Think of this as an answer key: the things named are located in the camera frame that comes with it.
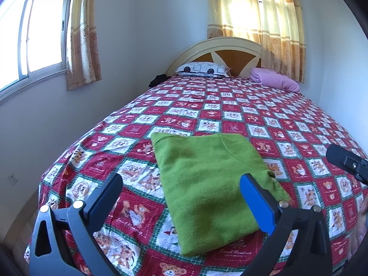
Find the yellow patterned side curtain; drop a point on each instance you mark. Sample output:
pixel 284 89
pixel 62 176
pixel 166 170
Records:
pixel 83 34

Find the white wall socket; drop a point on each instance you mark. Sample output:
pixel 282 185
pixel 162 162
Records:
pixel 13 178

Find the yellow patterned window curtain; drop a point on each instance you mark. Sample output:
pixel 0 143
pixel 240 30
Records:
pixel 284 28
pixel 230 5

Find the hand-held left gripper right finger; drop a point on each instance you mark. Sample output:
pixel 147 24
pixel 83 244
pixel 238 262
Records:
pixel 257 204

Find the person's right hand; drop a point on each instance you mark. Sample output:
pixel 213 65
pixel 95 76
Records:
pixel 358 235

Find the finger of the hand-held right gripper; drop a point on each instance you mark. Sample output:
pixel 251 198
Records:
pixel 336 153

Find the pink pillow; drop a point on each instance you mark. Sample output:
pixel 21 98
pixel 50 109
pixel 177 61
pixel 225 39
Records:
pixel 276 80

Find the red checkered printed bedspread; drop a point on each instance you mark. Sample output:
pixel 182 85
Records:
pixel 201 106

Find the white patterned pillow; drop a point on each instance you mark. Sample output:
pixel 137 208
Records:
pixel 201 69

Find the green striped knit sweater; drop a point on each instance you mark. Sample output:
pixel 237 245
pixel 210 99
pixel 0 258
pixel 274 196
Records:
pixel 201 178

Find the cream and brown headboard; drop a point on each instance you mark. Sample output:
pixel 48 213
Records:
pixel 235 60

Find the sliding side window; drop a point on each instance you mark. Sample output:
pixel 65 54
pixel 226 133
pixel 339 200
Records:
pixel 40 34

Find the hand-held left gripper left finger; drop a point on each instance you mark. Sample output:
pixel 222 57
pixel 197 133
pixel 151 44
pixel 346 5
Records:
pixel 113 187

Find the dark cloth beside bed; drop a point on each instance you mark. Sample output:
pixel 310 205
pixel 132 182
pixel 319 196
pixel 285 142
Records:
pixel 157 81

